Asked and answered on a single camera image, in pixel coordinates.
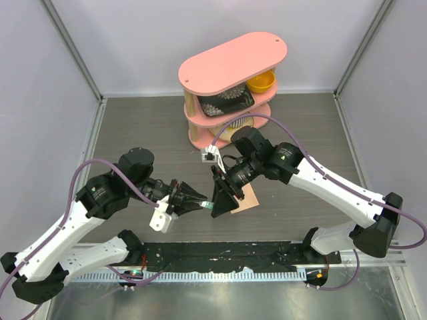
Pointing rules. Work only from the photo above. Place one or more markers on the pink three-tier shelf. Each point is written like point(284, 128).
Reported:
point(222, 67)

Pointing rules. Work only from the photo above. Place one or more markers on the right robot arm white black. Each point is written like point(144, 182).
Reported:
point(373, 221)

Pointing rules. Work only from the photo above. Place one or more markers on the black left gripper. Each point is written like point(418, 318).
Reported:
point(181, 198)

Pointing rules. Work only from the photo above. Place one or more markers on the aluminium frame rail left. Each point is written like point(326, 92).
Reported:
point(68, 42)

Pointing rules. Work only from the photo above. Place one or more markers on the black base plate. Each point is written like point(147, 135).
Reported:
point(226, 257)

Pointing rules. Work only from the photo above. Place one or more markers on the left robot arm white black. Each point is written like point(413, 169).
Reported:
point(42, 270)

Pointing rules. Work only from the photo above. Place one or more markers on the white slotted cable duct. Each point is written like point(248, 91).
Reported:
point(108, 276)

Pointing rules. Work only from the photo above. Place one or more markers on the beige patterned plate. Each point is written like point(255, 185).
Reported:
point(227, 133)

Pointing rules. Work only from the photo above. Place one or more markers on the black floral plate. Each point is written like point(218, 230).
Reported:
point(229, 101)

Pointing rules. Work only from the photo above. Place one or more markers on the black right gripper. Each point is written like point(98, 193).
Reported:
point(224, 190)

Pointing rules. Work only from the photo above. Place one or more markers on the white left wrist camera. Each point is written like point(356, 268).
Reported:
point(161, 220)

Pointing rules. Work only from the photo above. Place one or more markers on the aluminium frame rail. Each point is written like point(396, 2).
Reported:
point(368, 37)
point(68, 42)

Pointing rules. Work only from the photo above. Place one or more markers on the aluminium frame rail right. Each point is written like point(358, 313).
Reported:
point(368, 37)

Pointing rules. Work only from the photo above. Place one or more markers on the striped small bowl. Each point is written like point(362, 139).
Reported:
point(246, 121)

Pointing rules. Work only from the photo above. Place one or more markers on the yellow bowl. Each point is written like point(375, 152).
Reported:
point(262, 82)

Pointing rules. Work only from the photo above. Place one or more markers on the pink envelope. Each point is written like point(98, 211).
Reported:
point(250, 200)

